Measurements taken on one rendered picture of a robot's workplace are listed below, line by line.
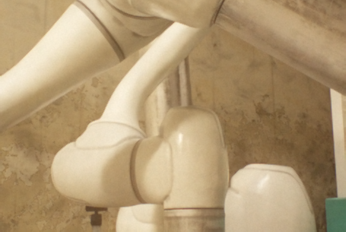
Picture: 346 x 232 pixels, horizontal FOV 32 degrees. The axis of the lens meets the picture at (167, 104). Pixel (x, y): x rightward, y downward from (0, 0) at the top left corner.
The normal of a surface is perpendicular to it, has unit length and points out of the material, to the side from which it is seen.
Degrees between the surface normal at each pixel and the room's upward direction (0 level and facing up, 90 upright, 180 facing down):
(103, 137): 61
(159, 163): 89
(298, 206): 80
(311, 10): 102
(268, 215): 87
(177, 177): 94
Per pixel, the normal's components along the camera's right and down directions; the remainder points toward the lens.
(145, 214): -0.56, -0.09
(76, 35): -0.16, -0.11
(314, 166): 0.64, -0.15
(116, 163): -0.22, -0.33
